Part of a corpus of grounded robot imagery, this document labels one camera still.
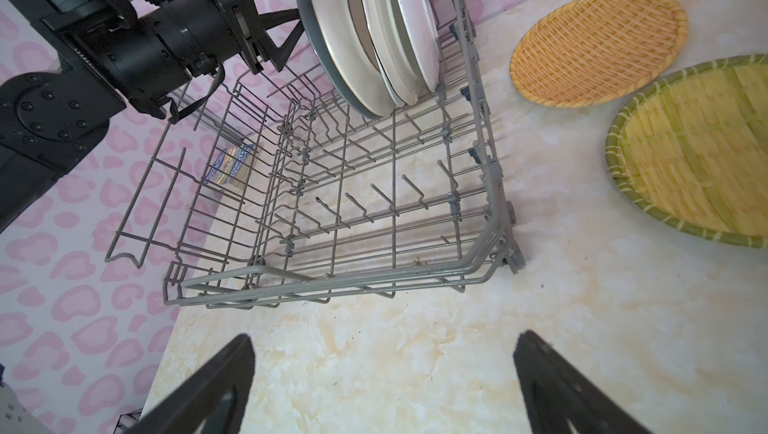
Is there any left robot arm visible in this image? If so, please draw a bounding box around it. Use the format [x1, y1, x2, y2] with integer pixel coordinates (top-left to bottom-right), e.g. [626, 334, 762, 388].
[1, 0, 304, 226]

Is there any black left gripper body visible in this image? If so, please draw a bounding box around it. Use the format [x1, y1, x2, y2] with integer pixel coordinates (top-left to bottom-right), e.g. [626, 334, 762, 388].
[140, 0, 264, 116]

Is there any green bamboo woven tray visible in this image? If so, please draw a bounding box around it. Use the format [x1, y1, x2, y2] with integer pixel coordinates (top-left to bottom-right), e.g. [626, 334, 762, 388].
[605, 54, 767, 249]

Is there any orange woven round tray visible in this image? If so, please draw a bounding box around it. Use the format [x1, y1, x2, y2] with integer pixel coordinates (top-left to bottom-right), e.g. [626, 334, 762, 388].
[509, 0, 689, 108]

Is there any white plate orange sunburst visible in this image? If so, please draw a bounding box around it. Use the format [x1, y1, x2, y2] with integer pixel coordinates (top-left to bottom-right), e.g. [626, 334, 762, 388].
[362, 0, 421, 106]

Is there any colourful book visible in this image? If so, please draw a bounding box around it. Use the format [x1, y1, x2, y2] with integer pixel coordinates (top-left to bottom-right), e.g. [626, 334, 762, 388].
[204, 144, 256, 190]

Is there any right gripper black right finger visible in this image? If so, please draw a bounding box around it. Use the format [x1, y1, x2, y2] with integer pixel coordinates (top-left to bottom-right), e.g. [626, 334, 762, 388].
[513, 330, 648, 433]

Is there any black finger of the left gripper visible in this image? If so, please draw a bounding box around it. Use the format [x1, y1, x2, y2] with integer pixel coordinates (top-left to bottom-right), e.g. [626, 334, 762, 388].
[254, 6, 306, 74]

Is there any grey wire dish rack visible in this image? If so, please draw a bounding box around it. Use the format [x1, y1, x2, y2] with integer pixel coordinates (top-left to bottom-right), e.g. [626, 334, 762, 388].
[105, 0, 526, 309]

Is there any grey-blue plate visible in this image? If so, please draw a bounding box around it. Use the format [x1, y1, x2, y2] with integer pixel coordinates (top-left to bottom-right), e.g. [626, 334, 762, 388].
[297, 0, 379, 120]

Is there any cat and stars plate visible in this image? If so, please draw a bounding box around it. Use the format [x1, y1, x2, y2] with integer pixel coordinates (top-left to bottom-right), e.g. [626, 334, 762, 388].
[312, 0, 395, 119]

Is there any cream floral plate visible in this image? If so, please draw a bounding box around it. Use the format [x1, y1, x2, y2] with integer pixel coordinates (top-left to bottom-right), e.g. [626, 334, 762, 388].
[397, 0, 440, 92]

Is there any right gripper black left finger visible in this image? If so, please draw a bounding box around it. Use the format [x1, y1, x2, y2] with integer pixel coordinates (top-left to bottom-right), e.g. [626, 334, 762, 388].
[129, 334, 256, 433]

